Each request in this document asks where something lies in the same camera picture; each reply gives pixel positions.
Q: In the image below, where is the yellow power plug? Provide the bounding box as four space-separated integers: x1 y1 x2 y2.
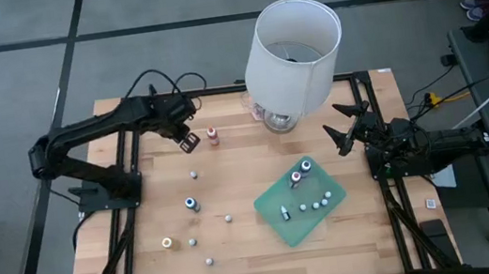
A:
422 86 473 109

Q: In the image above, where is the large pink food coloring bottle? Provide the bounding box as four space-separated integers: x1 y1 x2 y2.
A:
288 170 305 190

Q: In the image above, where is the pink small bottle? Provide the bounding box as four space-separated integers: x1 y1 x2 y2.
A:
205 126 222 149

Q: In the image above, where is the large dark-capped food coloring bottle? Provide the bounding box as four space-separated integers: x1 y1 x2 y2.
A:
298 159 314 176

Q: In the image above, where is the white paper sheet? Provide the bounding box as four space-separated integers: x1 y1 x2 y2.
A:
428 161 458 191

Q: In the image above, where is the large blue food coloring bottle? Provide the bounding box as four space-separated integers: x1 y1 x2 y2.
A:
183 195 203 216

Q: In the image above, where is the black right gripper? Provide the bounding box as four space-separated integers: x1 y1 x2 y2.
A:
319 98 386 160

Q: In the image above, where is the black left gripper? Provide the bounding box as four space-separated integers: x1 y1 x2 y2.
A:
151 90 205 160

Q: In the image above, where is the clear lamp cord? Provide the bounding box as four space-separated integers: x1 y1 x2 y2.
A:
237 87 267 125

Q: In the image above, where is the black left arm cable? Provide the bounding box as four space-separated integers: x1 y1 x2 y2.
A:
120 61 211 121

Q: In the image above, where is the green translucent plastic bin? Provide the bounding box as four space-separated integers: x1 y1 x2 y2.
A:
247 150 354 253

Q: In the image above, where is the large yellow food coloring bottle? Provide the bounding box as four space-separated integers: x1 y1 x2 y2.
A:
160 235 180 254

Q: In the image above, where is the silver table lamp white shade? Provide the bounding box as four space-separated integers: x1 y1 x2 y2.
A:
234 0 356 139

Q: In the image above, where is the black flat device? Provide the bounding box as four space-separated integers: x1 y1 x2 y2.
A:
419 217 453 256

